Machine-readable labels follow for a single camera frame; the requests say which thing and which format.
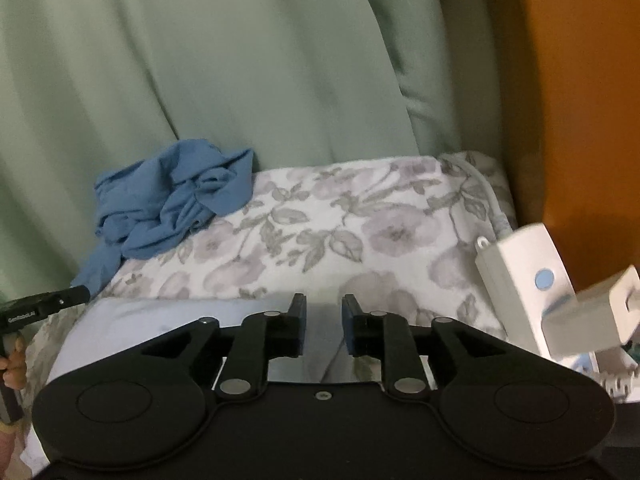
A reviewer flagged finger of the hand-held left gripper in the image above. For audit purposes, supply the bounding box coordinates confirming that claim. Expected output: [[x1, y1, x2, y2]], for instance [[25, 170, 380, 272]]
[[46, 285, 92, 314]]

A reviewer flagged floral blanket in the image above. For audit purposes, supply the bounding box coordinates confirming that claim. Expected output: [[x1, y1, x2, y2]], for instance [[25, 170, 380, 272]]
[[25, 150, 519, 387]]

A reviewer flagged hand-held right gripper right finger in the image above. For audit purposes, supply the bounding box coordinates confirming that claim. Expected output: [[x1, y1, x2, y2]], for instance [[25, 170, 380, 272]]
[[341, 294, 507, 402]]

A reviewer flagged person's left hand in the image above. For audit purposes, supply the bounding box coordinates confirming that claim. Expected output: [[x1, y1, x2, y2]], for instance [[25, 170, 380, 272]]
[[0, 336, 27, 392]]

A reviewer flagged white power strip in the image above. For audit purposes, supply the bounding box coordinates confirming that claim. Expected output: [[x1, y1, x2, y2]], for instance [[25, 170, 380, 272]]
[[472, 222, 577, 362]]

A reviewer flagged light blue t-shirt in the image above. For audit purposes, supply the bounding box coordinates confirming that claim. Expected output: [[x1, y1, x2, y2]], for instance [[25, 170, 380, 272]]
[[22, 296, 437, 466]]

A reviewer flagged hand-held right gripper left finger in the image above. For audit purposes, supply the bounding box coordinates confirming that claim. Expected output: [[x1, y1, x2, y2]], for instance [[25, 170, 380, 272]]
[[140, 292, 307, 402]]

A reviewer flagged crumpled blue shirt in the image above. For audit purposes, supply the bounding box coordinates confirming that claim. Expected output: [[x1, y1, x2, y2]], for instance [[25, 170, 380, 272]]
[[70, 137, 257, 297]]

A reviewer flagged white plug adapter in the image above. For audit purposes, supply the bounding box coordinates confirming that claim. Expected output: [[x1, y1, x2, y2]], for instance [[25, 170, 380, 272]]
[[542, 265, 640, 357]]

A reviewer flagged green curtain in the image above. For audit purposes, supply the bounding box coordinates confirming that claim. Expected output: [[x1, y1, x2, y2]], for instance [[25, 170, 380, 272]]
[[0, 0, 462, 302]]

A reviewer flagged person's left forearm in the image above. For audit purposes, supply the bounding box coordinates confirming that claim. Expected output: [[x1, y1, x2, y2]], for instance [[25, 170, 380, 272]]
[[0, 420, 22, 480]]

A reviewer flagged orange wooden headboard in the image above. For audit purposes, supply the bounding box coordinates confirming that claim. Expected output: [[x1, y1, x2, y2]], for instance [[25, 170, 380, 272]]
[[487, 0, 640, 292]]

